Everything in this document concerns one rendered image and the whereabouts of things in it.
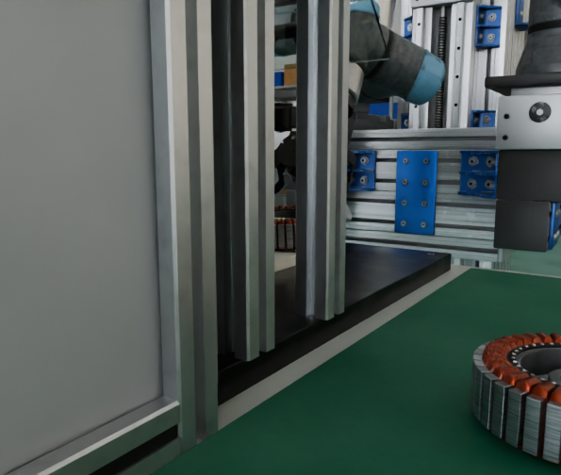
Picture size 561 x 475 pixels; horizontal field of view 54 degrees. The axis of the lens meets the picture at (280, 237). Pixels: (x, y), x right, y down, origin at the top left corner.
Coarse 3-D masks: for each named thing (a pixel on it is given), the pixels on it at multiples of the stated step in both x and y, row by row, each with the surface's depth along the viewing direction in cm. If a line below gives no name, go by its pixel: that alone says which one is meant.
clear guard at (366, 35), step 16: (352, 0) 59; (368, 0) 59; (288, 16) 65; (352, 16) 62; (368, 16) 61; (288, 32) 67; (352, 32) 63; (368, 32) 63; (288, 48) 69; (352, 48) 65; (368, 48) 64; (384, 48) 63; (288, 64) 72
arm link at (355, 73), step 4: (352, 64) 72; (356, 64) 73; (352, 68) 72; (356, 68) 73; (360, 68) 73; (352, 72) 72; (356, 72) 73; (360, 72) 73; (352, 76) 72; (356, 76) 73; (360, 76) 74; (352, 80) 72; (356, 80) 73; (360, 80) 74; (352, 84) 72; (356, 84) 73; (360, 84) 74; (352, 88) 72; (356, 88) 73; (360, 88) 74; (352, 92) 72; (356, 92) 73; (352, 96) 73; (356, 96) 73; (356, 100) 74
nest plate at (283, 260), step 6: (276, 252) 64; (282, 252) 64; (288, 252) 64; (294, 252) 64; (276, 258) 60; (282, 258) 60; (288, 258) 61; (294, 258) 62; (276, 264) 59; (282, 264) 60; (288, 264) 61; (294, 264) 62; (276, 270) 59
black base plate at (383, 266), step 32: (352, 256) 68; (384, 256) 68; (416, 256) 68; (448, 256) 69; (288, 288) 52; (352, 288) 52; (384, 288) 53; (416, 288) 60; (288, 320) 42; (320, 320) 42; (352, 320) 47; (288, 352) 39; (224, 384) 33
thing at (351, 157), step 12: (348, 96) 72; (348, 108) 73; (348, 120) 76; (348, 132) 76; (288, 144) 72; (348, 144) 77; (288, 156) 71; (348, 156) 74; (288, 168) 71; (348, 180) 75
